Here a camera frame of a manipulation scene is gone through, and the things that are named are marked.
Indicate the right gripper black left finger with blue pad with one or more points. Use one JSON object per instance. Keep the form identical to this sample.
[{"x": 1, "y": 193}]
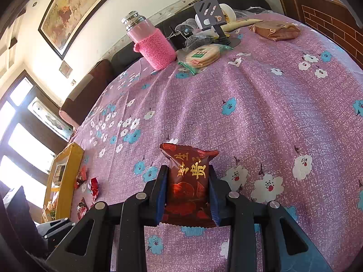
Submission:
[{"x": 88, "y": 245}]

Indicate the red black candy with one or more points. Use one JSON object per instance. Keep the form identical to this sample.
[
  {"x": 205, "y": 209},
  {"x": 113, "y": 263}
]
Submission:
[
  {"x": 81, "y": 177},
  {"x": 81, "y": 209}
]

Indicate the red candy wrapper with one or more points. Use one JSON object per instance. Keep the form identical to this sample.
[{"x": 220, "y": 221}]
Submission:
[{"x": 93, "y": 188}]

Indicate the dark red rose snack bag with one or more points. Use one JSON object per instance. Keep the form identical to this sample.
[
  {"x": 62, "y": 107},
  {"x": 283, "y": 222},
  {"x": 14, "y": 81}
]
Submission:
[{"x": 187, "y": 199}]

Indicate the clear soda cracker pack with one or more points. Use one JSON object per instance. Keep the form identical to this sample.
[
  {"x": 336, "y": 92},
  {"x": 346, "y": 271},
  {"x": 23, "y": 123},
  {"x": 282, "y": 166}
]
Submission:
[{"x": 58, "y": 176}]

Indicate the yellow cardboard tray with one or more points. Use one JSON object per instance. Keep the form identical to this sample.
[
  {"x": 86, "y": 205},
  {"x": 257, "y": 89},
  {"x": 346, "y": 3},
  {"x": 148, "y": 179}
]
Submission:
[{"x": 71, "y": 157}]

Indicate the purple floral tablecloth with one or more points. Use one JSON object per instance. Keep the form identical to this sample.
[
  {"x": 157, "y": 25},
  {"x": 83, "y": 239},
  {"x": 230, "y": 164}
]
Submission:
[{"x": 285, "y": 117}]

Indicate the dark red armchair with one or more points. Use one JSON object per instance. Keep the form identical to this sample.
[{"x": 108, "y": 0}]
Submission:
[{"x": 82, "y": 98}]

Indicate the round crackers clear pack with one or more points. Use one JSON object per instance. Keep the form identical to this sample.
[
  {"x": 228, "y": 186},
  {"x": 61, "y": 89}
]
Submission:
[{"x": 201, "y": 57}]

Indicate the pink thermos knitted sleeve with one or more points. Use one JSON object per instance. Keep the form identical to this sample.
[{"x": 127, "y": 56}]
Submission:
[{"x": 149, "y": 41}]

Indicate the brown snack bag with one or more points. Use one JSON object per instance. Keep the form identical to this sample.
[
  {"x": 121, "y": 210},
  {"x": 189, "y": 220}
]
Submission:
[{"x": 275, "y": 30}]

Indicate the beige horn-shaped object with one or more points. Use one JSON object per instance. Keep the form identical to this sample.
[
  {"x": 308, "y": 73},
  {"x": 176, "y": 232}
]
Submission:
[{"x": 231, "y": 26}]

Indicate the clear plastic bag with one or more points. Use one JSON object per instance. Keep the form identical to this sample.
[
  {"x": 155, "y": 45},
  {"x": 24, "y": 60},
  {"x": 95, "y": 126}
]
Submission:
[{"x": 188, "y": 36}]

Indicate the wooden cabinet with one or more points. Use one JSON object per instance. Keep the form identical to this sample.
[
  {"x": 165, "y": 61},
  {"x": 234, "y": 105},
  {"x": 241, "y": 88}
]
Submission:
[{"x": 330, "y": 18}]

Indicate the white container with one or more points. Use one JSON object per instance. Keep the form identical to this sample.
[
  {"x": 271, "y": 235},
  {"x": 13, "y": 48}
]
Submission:
[{"x": 228, "y": 12}]

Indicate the framed painting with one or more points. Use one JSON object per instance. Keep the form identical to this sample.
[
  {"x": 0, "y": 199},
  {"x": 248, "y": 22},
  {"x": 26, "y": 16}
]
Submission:
[{"x": 63, "y": 20}]

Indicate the small wall plaque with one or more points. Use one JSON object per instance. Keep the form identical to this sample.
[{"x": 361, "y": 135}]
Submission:
[{"x": 65, "y": 69}]

